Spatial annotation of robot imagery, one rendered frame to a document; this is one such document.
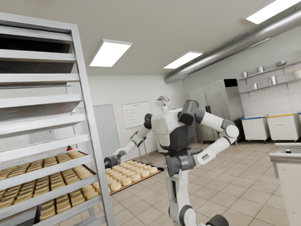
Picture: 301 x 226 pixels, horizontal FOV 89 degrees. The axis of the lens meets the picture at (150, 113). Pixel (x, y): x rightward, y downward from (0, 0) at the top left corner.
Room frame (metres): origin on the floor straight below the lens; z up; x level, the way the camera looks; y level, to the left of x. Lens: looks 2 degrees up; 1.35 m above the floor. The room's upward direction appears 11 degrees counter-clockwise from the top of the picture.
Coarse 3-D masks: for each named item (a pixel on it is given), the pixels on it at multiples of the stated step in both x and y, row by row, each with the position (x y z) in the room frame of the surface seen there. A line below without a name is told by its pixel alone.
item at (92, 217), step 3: (90, 216) 1.02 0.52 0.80; (93, 216) 1.03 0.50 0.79; (84, 219) 1.00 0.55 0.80; (87, 219) 1.01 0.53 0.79; (90, 219) 1.02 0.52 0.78; (93, 219) 1.03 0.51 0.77; (78, 222) 0.98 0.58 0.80; (81, 222) 0.99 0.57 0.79; (84, 222) 1.00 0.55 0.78; (87, 222) 1.00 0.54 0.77; (75, 225) 0.97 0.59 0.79; (78, 225) 0.98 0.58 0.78; (81, 225) 0.99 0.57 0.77; (84, 225) 0.98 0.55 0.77
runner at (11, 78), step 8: (0, 80) 0.53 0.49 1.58; (8, 80) 0.54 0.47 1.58; (16, 80) 0.55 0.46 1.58; (24, 80) 0.57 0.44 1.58; (32, 80) 0.58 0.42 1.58; (40, 80) 0.60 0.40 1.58; (48, 80) 0.61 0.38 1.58; (56, 80) 0.63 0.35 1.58; (64, 80) 0.64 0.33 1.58; (72, 80) 0.66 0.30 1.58
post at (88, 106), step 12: (72, 24) 0.66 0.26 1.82; (72, 36) 0.65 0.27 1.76; (84, 72) 0.66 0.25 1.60; (84, 84) 0.66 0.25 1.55; (84, 96) 0.65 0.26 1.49; (96, 132) 0.66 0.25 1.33; (96, 144) 0.66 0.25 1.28; (96, 156) 0.65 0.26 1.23; (96, 168) 0.66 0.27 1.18; (108, 192) 0.67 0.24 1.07; (108, 204) 0.66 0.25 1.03; (108, 216) 0.66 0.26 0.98
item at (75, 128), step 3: (66, 87) 1.02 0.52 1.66; (69, 87) 1.03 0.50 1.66; (66, 90) 1.03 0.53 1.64; (69, 90) 1.03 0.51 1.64; (69, 93) 1.03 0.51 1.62; (72, 114) 1.03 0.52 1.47; (75, 114) 1.04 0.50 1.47; (75, 126) 1.03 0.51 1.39; (75, 129) 1.03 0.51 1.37; (78, 129) 1.04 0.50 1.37; (75, 132) 1.02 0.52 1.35; (78, 132) 1.04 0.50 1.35; (78, 144) 1.03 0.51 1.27; (81, 144) 1.04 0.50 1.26; (78, 147) 1.03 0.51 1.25; (81, 147) 1.04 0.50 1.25; (93, 207) 1.04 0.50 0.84; (90, 210) 1.03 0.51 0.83; (93, 210) 1.04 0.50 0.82; (90, 213) 1.02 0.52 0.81; (93, 213) 1.03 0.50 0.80
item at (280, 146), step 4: (276, 144) 1.37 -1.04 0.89; (280, 144) 1.35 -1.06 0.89; (284, 144) 1.33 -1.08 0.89; (288, 144) 1.31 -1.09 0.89; (292, 144) 1.30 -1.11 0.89; (296, 144) 1.28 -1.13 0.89; (300, 144) 1.26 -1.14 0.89; (276, 148) 1.38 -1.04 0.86; (280, 148) 1.36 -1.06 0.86; (284, 148) 1.34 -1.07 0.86; (288, 148) 1.32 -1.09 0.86; (292, 148) 1.30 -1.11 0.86; (296, 148) 1.29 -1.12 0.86; (300, 148) 1.27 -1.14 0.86
